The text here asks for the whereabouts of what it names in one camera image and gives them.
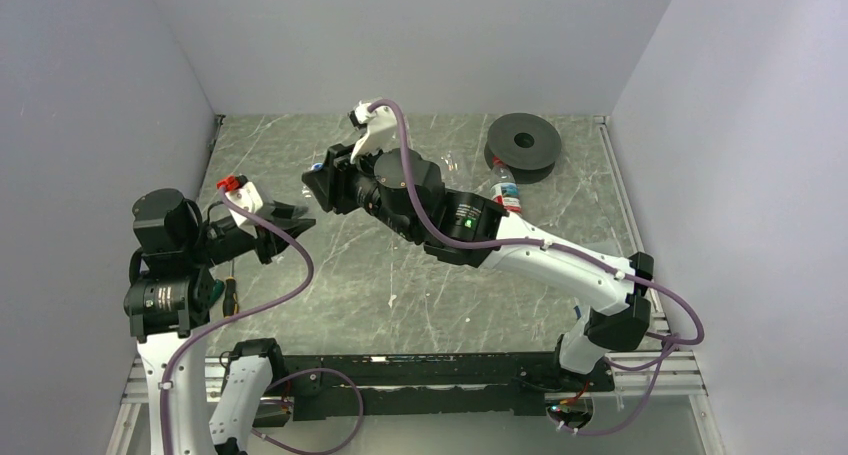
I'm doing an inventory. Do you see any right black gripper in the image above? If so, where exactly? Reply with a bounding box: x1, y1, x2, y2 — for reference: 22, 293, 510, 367
304, 133, 421, 242

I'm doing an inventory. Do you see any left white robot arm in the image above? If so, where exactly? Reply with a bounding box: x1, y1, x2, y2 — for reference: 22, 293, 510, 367
124, 184, 315, 454

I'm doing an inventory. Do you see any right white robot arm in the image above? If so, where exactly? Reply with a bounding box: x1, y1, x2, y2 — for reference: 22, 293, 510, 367
302, 144, 653, 390

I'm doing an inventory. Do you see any water bottle red label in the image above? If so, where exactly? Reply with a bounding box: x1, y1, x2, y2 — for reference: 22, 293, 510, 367
491, 157, 523, 214

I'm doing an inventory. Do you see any yellow black screwdriver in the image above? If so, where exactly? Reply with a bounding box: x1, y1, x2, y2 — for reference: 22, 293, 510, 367
222, 260, 239, 318

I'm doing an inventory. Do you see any black filament spool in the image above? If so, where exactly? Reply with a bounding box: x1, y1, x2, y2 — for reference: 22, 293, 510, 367
483, 113, 563, 184

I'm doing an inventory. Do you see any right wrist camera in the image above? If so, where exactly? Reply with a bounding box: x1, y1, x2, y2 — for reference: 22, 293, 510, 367
349, 99, 398, 162

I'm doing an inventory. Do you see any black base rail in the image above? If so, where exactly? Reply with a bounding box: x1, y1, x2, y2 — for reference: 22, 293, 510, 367
266, 351, 615, 421

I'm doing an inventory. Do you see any aluminium frame rail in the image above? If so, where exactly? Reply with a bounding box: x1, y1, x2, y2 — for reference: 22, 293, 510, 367
105, 352, 720, 455

